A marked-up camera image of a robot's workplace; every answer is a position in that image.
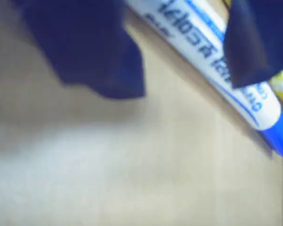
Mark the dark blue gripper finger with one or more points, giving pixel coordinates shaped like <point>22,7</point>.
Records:
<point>257,42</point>
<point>85,42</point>

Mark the white pen with blue cap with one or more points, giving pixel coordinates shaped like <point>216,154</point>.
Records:
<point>202,49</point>

